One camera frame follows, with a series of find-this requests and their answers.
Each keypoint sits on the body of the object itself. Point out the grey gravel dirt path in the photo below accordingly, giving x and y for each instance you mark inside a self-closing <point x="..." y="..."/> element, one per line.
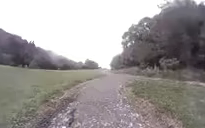
<point x="100" y="103"/>

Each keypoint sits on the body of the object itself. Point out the row of distant trees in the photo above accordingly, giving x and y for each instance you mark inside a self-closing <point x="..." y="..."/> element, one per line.
<point x="30" y="55"/>

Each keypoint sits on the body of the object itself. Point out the wood of tall trees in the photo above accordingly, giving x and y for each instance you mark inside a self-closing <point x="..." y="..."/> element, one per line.
<point x="176" y="40"/>

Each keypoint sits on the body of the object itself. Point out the green grass field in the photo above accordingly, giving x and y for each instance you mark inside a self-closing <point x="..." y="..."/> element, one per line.
<point x="26" y="86"/>

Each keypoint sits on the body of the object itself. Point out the green grass verge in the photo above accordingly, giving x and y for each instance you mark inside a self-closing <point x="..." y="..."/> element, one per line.
<point x="176" y="96"/>

